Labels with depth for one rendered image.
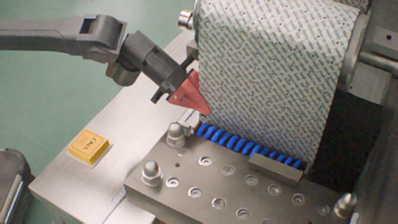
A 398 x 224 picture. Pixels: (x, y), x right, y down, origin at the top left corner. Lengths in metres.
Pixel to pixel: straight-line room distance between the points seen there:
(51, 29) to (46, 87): 1.86
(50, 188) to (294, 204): 0.51
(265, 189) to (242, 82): 0.18
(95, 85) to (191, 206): 1.92
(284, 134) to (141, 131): 0.38
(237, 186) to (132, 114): 0.40
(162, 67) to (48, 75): 2.03
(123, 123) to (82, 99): 1.48
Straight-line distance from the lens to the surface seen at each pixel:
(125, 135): 0.96
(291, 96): 0.66
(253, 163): 0.71
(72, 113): 2.39
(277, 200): 0.69
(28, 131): 2.39
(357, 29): 0.60
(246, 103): 0.71
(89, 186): 0.89
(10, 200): 1.81
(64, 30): 0.77
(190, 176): 0.71
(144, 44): 0.75
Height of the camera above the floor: 1.60
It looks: 45 degrees down
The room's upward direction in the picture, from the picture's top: straight up
